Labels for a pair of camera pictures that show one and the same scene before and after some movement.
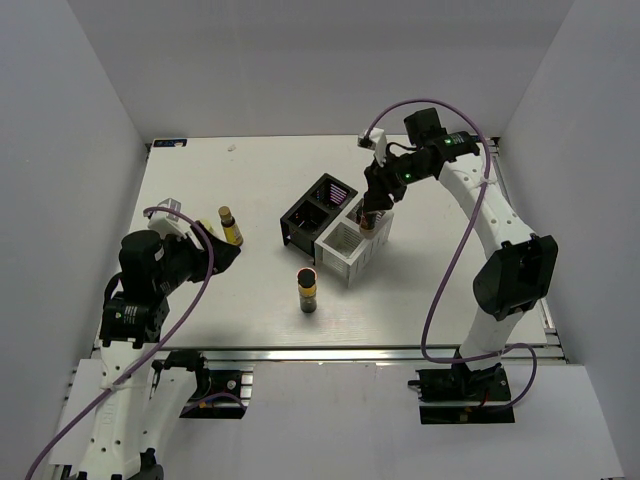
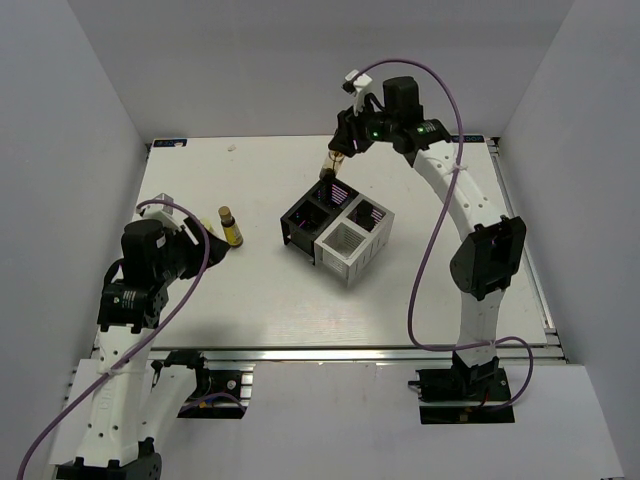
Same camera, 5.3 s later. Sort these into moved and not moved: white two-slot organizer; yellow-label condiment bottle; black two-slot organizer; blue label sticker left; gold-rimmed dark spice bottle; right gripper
Moved: gold-rimmed dark spice bottle; right gripper
Not moved: black two-slot organizer; blue label sticker left; yellow-label condiment bottle; white two-slot organizer
